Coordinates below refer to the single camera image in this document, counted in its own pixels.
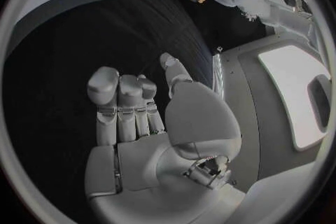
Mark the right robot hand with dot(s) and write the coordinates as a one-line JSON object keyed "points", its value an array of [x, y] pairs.
{"points": [[147, 165]]}

